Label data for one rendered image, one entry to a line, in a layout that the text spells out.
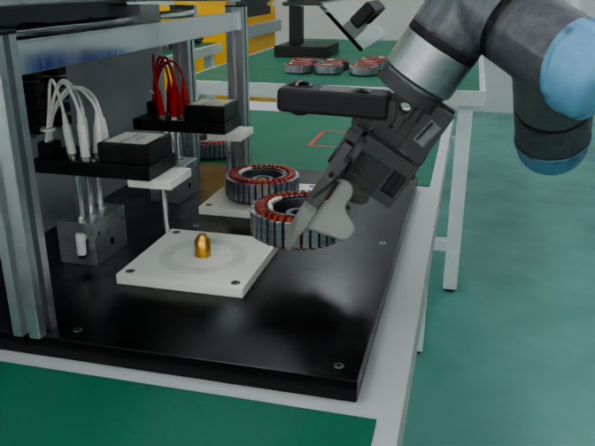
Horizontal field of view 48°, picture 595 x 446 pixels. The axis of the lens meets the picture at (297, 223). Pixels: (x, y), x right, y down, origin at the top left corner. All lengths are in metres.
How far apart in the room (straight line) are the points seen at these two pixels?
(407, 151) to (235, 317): 0.24
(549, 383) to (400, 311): 1.37
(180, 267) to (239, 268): 0.07
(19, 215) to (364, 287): 0.36
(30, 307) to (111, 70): 0.52
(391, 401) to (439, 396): 1.35
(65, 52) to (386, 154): 0.33
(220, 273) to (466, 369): 1.41
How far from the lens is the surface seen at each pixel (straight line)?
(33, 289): 0.66
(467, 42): 0.65
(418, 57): 0.65
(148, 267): 0.78
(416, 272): 0.84
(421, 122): 0.68
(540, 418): 1.94
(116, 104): 1.11
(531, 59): 0.60
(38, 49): 0.67
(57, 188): 0.98
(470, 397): 1.96
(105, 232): 0.83
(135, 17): 0.97
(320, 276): 0.77
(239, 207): 0.96
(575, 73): 0.59
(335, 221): 0.67
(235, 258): 0.79
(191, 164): 1.06
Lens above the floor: 1.09
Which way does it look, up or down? 20 degrees down
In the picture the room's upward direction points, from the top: straight up
